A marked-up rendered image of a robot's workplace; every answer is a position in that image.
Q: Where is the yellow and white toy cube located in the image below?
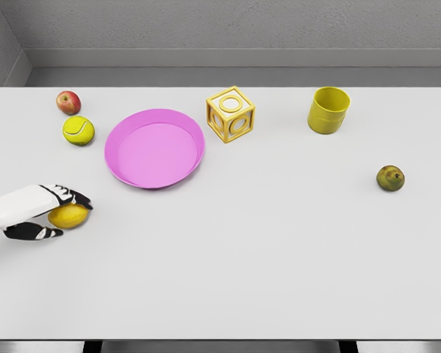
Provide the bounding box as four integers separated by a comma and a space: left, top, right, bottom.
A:
205, 85, 257, 145

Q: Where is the pink plate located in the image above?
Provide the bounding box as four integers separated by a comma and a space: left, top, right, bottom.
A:
104, 107, 206, 190

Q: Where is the yellow tennis ball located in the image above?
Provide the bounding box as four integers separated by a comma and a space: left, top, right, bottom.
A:
62, 115, 96, 147

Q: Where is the yellow lemon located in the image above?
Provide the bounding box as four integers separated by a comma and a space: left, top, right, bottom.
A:
47, 202, 90, 230

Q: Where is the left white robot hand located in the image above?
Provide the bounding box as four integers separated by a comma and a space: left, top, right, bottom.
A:
0, 184, 94, 241

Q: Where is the red apple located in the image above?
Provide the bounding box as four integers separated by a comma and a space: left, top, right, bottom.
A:
55, 90, 82, 116

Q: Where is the yellow cup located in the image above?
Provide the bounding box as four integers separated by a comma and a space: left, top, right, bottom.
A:
306, 86, 351, 135

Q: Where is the green pear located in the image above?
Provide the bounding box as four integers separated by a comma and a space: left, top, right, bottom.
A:
376, 164, 406, 192

